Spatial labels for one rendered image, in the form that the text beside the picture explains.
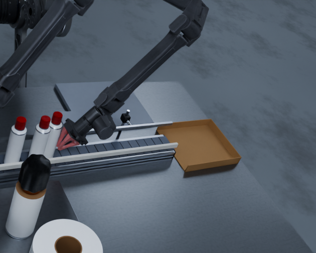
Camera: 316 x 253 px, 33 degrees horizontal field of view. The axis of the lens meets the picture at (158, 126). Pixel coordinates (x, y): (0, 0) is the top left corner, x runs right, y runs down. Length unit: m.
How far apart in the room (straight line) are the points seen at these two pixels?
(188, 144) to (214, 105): 1.95
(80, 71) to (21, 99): 1.80
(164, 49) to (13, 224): 0.75
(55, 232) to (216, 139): 1.12
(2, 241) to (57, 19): 0.68
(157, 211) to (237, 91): 2.73
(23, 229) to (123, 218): 0.42
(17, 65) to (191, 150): 1.03
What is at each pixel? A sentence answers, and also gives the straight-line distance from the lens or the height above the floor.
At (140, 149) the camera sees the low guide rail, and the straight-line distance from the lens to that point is 2.11.
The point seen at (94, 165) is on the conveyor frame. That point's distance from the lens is 2.05.
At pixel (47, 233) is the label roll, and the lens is 1.58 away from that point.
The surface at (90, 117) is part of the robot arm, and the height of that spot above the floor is 1.08.
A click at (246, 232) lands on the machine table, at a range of 2.15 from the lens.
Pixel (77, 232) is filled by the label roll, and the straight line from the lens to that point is 1.60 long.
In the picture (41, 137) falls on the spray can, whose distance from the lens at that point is 1.85.
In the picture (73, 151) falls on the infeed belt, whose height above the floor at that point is 0.88.
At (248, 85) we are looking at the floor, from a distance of 4.80.
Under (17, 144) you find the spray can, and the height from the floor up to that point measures 1.00.
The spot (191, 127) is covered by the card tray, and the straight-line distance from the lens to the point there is 2.48.
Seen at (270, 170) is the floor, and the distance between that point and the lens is 3.97.
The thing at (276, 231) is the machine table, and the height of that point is 0.83.
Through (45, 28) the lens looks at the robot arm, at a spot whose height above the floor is 1.45.
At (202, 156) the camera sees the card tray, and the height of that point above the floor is 0.83.
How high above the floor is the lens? 2.24
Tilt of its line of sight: 36 degrees down
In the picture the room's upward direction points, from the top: 24 degrees clockwise
